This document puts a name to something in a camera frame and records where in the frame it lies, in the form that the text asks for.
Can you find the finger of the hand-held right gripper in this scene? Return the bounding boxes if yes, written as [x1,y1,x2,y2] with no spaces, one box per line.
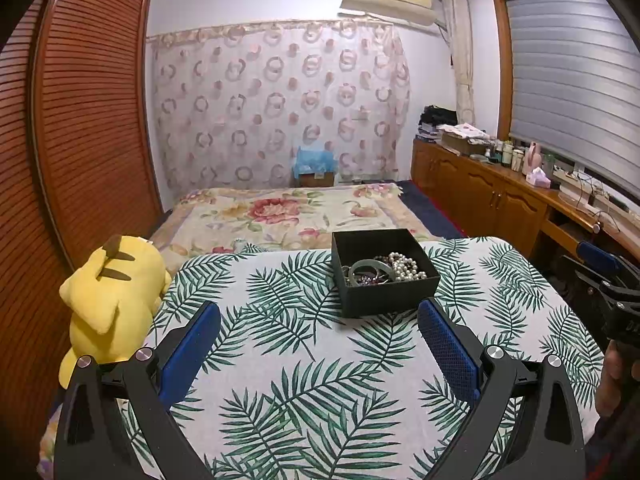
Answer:
[560,254,608,306]
[575,240,626,281]

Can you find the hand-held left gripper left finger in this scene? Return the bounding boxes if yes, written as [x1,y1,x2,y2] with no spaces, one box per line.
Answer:
[52,301,223,480]

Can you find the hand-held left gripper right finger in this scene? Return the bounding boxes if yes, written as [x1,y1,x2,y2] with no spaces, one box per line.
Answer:
[417,297,586,480]

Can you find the black jewelry box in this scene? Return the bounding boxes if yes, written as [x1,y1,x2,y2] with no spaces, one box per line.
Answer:
[331,229,441,318]

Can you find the white pearl necklace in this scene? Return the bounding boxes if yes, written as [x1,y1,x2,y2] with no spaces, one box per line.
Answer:
[387,251,428,282]

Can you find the person's right forearm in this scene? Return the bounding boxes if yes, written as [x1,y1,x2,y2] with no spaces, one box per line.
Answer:
[585,400,640,480]

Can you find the person's right hand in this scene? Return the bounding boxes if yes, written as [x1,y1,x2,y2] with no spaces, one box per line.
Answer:
[595,347,632,418]

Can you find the yellow plush toy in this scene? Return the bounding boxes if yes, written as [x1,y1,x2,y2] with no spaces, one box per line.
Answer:
[57,234,173,391]

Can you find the pink rabbit figurine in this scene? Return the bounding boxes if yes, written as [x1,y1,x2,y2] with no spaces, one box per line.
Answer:
[525,142,545,175]

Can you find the grey green jade bangle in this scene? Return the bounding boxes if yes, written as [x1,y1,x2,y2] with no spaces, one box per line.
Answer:
[347,259,396,287]

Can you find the green leaf print cloth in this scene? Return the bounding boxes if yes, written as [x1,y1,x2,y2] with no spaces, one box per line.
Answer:
[120,236,608,480]

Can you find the group of small bottles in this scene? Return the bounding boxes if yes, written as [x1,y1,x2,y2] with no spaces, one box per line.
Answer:
[482,137,526,168]

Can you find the wooden cabinet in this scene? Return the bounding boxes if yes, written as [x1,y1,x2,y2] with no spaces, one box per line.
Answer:
[410,137,640,271]

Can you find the navy bed sheet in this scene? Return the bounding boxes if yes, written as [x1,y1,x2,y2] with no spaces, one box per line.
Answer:
[397,180,468,240]

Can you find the floral blanket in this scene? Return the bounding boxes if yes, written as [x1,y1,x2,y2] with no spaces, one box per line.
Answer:
[150,182,443,278]

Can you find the grey window blind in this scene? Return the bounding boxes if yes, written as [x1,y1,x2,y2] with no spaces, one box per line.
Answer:
[505,0,640,181]

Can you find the floral print flat box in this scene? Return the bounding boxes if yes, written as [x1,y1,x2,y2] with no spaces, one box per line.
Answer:
[439,124,488,156]

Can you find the stack of folded clothes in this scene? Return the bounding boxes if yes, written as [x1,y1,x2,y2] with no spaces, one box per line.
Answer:
[417,105,458,141]

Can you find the brown cardboard box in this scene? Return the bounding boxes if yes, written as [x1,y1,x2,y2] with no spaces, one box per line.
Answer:
[299,171,336,188]

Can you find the blue plastic bag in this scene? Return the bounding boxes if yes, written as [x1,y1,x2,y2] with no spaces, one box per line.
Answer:
[294,146,338,176]

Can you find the cream side curtain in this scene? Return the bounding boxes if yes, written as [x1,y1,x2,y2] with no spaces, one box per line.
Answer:
[440,0,476,126]

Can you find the circle patterned curtain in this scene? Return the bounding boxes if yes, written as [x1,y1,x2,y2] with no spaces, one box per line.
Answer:
[147,19,413,196]

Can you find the wooden louvered wardrobe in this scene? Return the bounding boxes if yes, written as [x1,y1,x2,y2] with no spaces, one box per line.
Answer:
[0,0,165,411]

